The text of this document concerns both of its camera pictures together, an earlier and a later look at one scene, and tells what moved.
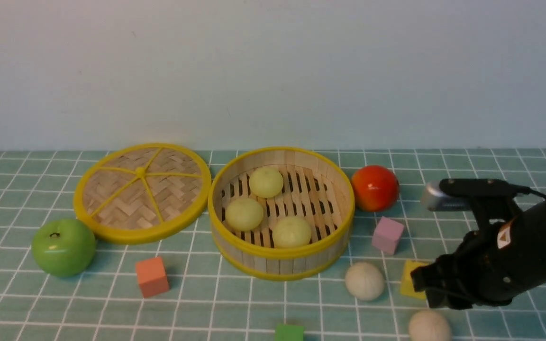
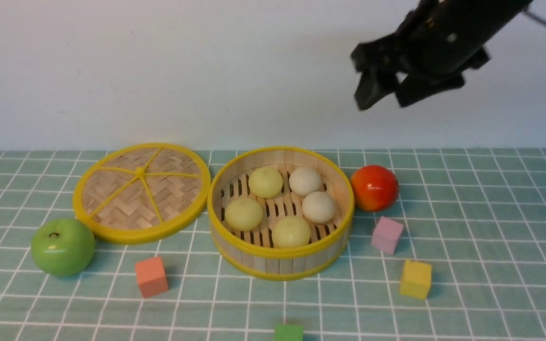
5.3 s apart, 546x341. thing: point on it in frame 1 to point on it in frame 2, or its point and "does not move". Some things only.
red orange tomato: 376,188 does not move
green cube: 288,332 does not move
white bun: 429,325 to 304,181
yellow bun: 244,214 does not move
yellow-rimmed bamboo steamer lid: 141,193 does not move
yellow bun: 291,231 does not move
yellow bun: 266,182 does not move
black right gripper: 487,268 to 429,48
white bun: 364,281 to 318,207
